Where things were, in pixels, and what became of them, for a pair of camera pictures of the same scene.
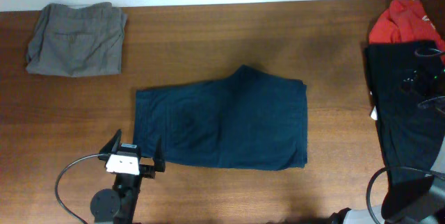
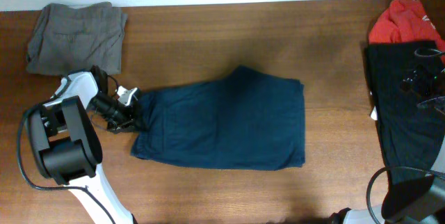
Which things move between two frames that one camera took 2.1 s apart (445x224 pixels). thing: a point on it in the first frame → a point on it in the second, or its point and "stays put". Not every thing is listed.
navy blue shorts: x=254 y=120 stays put
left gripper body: x=147 y=170 → x=126 y=115
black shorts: x=407 y=85 stays put
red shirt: x=405 y=20 stays put
